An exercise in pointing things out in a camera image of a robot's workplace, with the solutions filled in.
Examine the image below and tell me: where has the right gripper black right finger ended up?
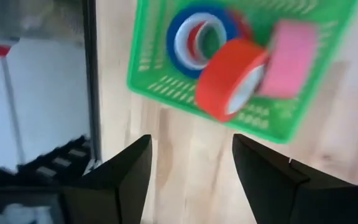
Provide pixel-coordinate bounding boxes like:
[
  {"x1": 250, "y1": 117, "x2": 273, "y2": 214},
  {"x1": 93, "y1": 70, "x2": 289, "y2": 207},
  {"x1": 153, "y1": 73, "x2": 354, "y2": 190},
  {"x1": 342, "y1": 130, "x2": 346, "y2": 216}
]
[{"x1": 232, "y1": 133, "x2": 358, "y2": 224}]

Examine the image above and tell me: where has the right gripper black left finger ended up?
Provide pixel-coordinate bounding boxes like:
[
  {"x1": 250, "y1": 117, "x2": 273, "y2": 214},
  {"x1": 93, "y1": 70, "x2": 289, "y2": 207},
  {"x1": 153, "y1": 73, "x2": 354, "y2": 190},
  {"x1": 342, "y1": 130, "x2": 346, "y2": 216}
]
[{"x1": 60, "y1": 134, "x2": 154, "y2": 224}]

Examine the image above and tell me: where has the large red tape roll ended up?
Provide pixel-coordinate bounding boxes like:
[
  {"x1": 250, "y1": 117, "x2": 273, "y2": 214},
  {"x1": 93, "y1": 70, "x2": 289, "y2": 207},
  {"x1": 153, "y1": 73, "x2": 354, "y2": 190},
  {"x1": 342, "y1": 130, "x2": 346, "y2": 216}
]
[{"x1": 195, "y1": 39, "x2": 270, "y2": 123}]

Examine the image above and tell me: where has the pink tape roll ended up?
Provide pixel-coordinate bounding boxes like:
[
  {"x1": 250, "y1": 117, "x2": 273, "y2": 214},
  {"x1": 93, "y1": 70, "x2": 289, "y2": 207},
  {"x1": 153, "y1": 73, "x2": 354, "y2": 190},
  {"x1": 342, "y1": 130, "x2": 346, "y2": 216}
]
[{"x1": 256, "y1": 19, "x2": 319, "y2": 100}]

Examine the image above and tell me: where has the blue tape roll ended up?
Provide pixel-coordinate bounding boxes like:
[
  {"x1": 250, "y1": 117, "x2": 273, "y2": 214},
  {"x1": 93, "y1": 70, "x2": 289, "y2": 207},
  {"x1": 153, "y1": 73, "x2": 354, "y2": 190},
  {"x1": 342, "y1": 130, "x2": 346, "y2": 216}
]
[{"x1": 165, "y1": 4, "x2": 242, "y2": 80}]

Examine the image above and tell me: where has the small red tape roll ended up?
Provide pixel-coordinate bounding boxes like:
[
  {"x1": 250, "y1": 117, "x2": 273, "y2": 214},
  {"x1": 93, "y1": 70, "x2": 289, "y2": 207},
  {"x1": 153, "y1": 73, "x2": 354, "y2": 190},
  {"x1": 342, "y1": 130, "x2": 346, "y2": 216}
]
[{"x1": 186, "y1": 9, "x2": 255, "y2": 62}]

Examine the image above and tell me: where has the green plastic basket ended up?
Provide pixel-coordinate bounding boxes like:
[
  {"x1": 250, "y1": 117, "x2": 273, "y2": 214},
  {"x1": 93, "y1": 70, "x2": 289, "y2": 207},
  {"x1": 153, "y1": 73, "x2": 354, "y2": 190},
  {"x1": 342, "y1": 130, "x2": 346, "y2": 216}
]
[{"x1": 126, "y1": 0, "x2": 358, "y2": 144}]

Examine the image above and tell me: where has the black cable chain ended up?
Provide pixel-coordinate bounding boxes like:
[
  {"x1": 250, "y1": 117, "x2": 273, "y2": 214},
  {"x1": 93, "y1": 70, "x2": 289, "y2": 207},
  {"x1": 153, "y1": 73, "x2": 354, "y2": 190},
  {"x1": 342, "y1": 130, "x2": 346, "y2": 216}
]
[{"x1": 0, "y1": 135, "x2": 94, "y2": 187}]

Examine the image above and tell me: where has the black aluminium frame rail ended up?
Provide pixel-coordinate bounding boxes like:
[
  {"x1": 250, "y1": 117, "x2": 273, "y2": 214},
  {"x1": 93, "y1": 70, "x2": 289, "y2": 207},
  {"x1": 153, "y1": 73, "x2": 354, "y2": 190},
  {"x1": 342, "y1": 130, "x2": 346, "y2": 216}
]
[{"x1": 81, "y1": 0, "x2": 103, "y2": 162}]

